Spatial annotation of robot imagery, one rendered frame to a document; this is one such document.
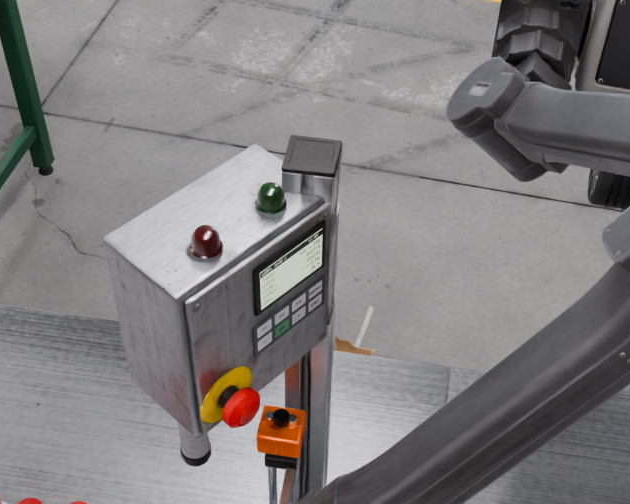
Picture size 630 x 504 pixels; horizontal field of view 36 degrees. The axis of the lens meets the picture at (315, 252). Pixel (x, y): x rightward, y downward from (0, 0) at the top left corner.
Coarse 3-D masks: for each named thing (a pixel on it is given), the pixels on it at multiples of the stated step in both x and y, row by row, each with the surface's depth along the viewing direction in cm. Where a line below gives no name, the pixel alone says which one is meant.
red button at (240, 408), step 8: (224, 392) 83; (232, 392) 83; (240, 392) 82; (248, 392) 82; (256, 392) 83; (224, 400) 83; (232, 400) 82; (240, 400) 82; (248, 400) 82; (256, 400) 83; (224, 408) 82; (232, 408) 81; (240, 408) 82; (248, 408) 82; (256, 408) 83; (224, 416) 82; (232, 416) 82; (240, 416) 82; (248, 416) 83; (232, 424) 82; (240, 424) 83
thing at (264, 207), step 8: (264, 184) 78; (272, 184) 78; (264, 192) 77; (272, 192) 77; (280, 192) 77; (256, 200) 79; (264, 200) 77; (272, 200) 77; (280, 200) 77; (256, 208) 78; (264, 208) 78; (272, 208) 78; (280, 208) 78; (264, 216) 78; (272, 216) 78
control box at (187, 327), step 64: (192, 192) 80; (256, 192) 80; (128, 256) 75; (256, 256) 76; (128, 320) 82; (192, 320) 74; (256, 320) 81; (320, 320) 90; (192, 384) 80; (256, 384) 87
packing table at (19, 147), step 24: (0, 0) 256; (0, 24) 262; (24, 48) 270; (24, 72) 272; (24, 96) 279; (24, 120) 286; (24, 144) 282; (48, 144) 295; (0, 168) 273; (48, 168) 299
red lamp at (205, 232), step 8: (200, 232) 74; (208, 232) 74; (216, 232) 74; (192, 240) 74; (200, 240) 73; (208, 240) 73; (216, 240) 74; (192, 248) 75; (200, 248) 74; (208, 248) 74; (216, 248) 74; (192, 256) 75; (200, 256) 74; (208, 256) 74; (216, 256) 74
